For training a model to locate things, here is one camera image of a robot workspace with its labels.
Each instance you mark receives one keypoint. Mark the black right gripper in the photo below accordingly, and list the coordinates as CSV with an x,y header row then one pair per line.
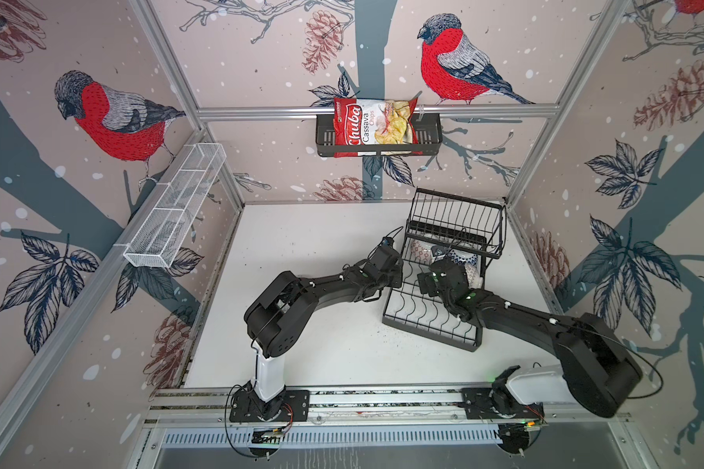
x,y
425,279

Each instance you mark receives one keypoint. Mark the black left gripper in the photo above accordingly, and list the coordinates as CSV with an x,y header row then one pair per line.
x,y
397,273

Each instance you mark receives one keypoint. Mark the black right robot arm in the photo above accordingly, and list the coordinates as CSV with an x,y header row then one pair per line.
x,y
598,371

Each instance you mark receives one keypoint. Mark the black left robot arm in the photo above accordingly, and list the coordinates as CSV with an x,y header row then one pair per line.
x,y
277,318

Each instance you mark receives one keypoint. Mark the black two-tier dish rack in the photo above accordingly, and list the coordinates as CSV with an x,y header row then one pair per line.
x,y
449,243

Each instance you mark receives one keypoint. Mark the red cassava chips bag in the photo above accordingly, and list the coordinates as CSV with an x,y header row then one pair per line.
x,y
359,122

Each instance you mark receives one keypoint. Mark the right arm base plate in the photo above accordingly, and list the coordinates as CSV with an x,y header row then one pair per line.
x,y
493,404

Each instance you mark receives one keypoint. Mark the black wall basket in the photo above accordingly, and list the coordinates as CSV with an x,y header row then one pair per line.
x,y
428,138

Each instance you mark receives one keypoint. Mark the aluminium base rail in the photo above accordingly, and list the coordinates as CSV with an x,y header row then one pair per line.
x,y
358,405

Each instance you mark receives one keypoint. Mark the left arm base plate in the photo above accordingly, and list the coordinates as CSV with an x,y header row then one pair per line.
x,y
289,406

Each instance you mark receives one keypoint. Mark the white mesh wall shelf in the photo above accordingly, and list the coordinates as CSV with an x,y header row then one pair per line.
x,y
166,226

